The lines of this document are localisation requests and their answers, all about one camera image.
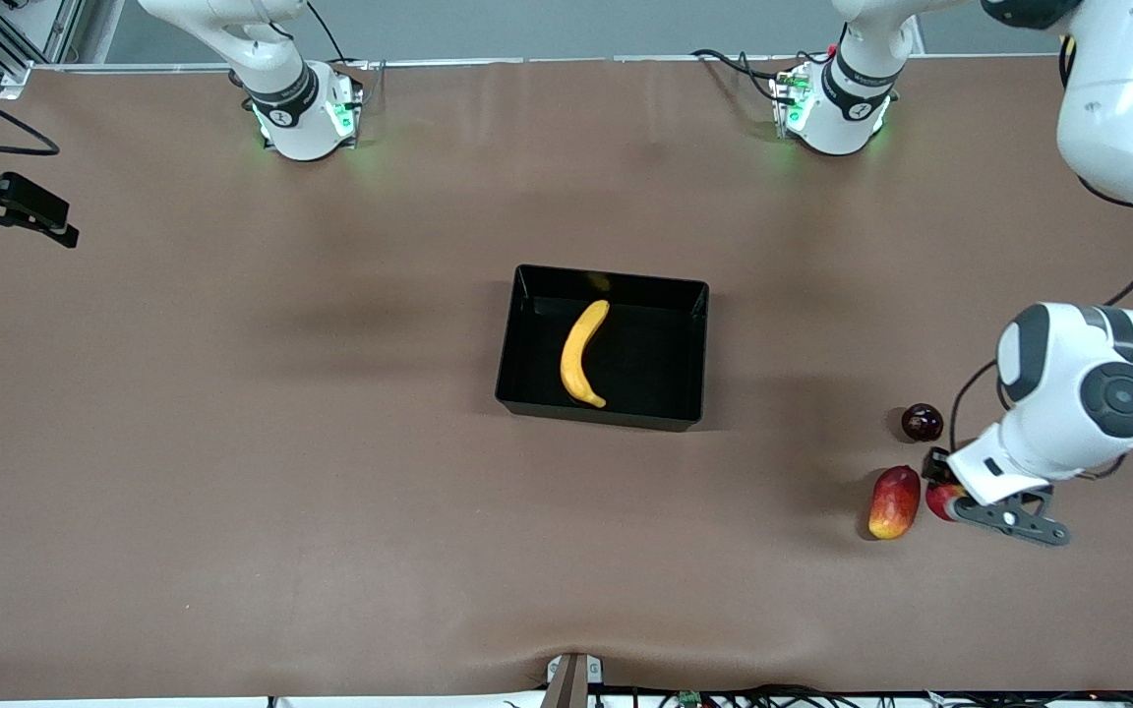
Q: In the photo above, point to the small red apple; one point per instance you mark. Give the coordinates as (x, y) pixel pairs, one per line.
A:
(940, 501)

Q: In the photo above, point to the yellow banana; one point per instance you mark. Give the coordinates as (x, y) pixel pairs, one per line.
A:
(576, 359)

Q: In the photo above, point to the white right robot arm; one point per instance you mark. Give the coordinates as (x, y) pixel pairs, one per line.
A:
(281, 98)

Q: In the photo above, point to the red yellow mango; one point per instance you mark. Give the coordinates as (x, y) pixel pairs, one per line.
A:
(894, 503)

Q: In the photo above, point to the aluminium frame with black bars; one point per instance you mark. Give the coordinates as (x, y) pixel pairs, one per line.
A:
(16, 79)

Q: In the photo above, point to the dark purple plum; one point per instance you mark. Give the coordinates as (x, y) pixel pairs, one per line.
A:
(922, 423)

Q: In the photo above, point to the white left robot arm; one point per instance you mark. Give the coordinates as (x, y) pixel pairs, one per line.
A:
(1117, 98)

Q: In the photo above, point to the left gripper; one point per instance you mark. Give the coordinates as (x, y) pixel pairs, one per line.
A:
(936, 462)

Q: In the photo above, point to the small green circuit board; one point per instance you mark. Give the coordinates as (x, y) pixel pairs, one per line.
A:
(690, 698)

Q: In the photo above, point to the black plastic box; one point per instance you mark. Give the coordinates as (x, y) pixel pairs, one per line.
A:
(645, 393)

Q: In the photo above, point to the brown table mat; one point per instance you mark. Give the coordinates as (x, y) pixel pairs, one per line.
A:
(232, 492)

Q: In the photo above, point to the metal table clamp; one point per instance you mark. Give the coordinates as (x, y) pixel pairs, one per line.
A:
(571, 678)

